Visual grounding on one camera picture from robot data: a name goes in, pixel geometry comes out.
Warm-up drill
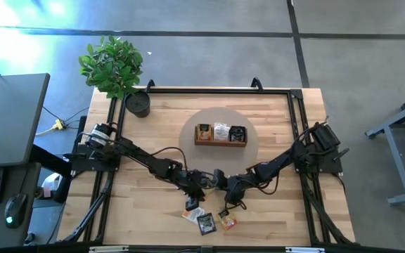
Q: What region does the black foil Ahmad tea packet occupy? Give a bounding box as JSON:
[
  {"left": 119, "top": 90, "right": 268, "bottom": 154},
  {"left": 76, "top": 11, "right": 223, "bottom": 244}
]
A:
[
  {"left": 196, "top": 212, "right": 218, "bottom": 236},
  {"left": 229, "top": 125, "right": 248, "bottom": 143}
]

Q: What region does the round beige leather mat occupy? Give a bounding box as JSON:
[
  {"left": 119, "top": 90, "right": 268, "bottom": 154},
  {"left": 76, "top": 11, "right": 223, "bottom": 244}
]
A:
[{"left": 178, "top": 106, "right": 260, "bottom": 177}]

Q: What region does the black computer mouse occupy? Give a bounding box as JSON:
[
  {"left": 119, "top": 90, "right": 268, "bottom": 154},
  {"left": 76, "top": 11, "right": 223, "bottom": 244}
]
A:
[{"left": 4, "top": 192, "right": 29, "bottom": 230}]

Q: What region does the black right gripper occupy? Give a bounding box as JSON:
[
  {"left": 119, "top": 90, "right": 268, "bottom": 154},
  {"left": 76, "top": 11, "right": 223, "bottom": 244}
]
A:
[{"left": 213, "top": 169, "right": 253, "bottom": 207}]

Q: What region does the black clamp lever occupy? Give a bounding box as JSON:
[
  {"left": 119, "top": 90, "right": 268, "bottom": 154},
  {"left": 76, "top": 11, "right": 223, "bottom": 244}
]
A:
[{"left": 331, "top": 148, "right": 351, "bottom": 163}]

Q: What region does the white metal bracket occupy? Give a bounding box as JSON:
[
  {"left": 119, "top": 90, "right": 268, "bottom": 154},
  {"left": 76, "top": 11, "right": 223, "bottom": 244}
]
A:
[
  {"left": 89, "top": 245, "right": 130, "bottom": 253},
  {"left": 285, "top": 246, "right": 326, "bottom": 253}
]

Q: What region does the wooden three-compartment tea box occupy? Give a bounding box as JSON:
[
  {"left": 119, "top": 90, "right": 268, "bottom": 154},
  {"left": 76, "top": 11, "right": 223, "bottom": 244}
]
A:
[{"left": 194, "top": 123, "right": 249, "bottom": 148}]

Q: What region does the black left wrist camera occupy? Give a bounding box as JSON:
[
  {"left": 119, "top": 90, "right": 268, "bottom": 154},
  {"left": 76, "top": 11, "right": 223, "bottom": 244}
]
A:
[{"left": 185, "top": 196, "right": 200, "bottom": 212}]

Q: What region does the green potted plant black pot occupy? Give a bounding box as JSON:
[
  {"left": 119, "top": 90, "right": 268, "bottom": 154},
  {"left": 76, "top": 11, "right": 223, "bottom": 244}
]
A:
[{"left": 78, "top": 34, "right": 152, "bottom": 119}]

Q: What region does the grey metal side table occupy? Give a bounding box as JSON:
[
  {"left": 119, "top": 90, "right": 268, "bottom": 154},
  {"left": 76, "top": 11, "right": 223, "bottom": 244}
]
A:
[{"left": 364, "top": 88, "right": 405, "bottom": 206}]

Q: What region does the yellow orange Ahmad tea packet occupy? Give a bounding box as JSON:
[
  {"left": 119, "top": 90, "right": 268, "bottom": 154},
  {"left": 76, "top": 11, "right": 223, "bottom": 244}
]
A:
[{"left": 217, "top": 209, "right": 239, "bottom": 231}]

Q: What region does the pink white small item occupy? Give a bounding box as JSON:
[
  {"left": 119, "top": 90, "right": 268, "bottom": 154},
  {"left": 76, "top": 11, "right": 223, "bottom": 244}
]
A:
[{"left": 41, "top": 172, "right": 62, "bottom": 200}]

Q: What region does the white power cable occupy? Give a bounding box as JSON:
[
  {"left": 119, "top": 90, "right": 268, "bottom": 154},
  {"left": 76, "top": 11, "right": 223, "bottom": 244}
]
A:
[{"left": 34, "top": 125, "right": 59, "bottom": 138}]

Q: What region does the black desk stand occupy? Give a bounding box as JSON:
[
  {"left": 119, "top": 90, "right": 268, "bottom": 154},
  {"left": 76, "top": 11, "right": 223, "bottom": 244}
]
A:
[{"left": 29, "top": 143, "right": 74, "bottom": 205}]

